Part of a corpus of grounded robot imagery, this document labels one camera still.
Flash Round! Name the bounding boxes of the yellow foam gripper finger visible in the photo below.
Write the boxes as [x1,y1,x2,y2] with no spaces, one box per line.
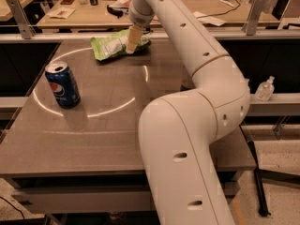
[126,25,143,53]

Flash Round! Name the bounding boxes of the green rice chip bag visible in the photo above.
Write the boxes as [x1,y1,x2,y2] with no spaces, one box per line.
[91,29,151,62]

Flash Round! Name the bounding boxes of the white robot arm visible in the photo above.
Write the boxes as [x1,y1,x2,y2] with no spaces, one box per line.
[128,0,250,225]

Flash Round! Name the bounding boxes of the black sunglasses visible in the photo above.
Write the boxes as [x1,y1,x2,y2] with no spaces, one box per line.
[107,5,124,19]

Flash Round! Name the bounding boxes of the white paper sheet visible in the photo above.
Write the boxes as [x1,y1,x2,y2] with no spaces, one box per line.
[193,11,226,26]

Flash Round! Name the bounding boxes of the white note card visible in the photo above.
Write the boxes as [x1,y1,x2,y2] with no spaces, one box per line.
[48,7,75,19]

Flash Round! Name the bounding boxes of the wooden background desk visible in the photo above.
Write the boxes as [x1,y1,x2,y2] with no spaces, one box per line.
[36,0,280,30]

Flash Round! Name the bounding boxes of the blue Pepsi can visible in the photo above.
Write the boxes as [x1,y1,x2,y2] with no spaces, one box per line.
[45,61,81,108]

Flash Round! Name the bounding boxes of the clear sanitizer bottle right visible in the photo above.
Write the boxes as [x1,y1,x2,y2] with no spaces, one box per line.
[255,76,275,101]

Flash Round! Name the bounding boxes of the black table leg bar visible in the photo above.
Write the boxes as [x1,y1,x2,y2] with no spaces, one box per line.
[241,128,271,218]

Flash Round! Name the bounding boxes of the left metal bracket post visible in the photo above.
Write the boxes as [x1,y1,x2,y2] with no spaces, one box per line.
[7,0,35,39]

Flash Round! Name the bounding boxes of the metal bracket post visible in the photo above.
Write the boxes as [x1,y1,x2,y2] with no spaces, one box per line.
[7,0,35,39]
[242,0,265,36]

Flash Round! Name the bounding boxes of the right metal bracket post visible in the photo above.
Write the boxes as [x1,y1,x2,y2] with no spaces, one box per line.
[242,0,265,36]

